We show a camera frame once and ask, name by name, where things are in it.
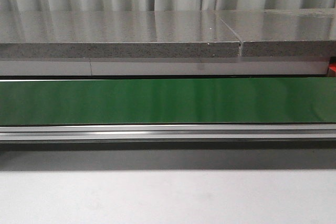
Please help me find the red plate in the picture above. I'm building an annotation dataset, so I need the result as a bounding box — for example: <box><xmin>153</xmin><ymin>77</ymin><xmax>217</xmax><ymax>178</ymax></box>
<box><xmin>327</xmin><ymin>63</ymin><xmax>336</xmax><ymax>77</ymax></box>

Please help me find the green conveyor belt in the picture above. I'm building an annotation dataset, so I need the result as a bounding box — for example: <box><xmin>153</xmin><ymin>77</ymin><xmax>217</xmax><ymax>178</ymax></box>
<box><xmin>1</xmin><ymin>77</ymin><xmax>335</xmax><ymax>126</ymax></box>

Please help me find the aluminium conveyor frame rail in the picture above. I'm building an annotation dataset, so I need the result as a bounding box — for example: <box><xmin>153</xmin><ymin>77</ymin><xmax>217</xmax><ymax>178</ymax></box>
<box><xmin>1</xmin><ymin>123</ymin><xmax>335</xmax><ymax>144</ymax></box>

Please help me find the grey stone counter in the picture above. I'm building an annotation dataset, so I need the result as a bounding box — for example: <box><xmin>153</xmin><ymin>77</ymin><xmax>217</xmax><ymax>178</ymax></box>
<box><xmin>1</xmin><ymin>9</ymin><xmax>335</xmax><ymax>78</ymax></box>

